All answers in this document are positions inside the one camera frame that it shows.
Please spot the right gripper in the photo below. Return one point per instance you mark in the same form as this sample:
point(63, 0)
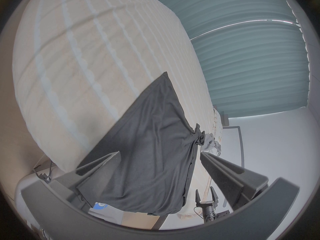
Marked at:
point(208, 209)

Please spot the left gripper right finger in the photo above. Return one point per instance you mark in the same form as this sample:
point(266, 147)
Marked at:
point(230, 181)

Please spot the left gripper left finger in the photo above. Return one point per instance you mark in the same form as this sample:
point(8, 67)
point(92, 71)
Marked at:
point(100, 176)

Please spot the black T-shirt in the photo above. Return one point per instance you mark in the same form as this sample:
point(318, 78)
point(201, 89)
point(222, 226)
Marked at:
point(150, 146)

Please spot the pile of clothes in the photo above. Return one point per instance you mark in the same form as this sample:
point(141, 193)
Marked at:
point(208, 144)

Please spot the bed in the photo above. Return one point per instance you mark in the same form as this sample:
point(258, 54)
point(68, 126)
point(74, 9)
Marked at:
point(75, 59)

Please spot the white printed pillow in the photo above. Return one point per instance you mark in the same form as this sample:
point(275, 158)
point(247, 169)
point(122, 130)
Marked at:
point(217, 126)

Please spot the grey bedside table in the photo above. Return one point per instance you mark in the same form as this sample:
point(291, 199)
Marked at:
point(223, 116)

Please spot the blue-green curtain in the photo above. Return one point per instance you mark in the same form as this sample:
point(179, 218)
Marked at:
point(250, 71)
point(225, 6)

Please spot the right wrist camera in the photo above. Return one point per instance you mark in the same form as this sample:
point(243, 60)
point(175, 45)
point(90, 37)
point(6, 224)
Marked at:
point(223, 214)

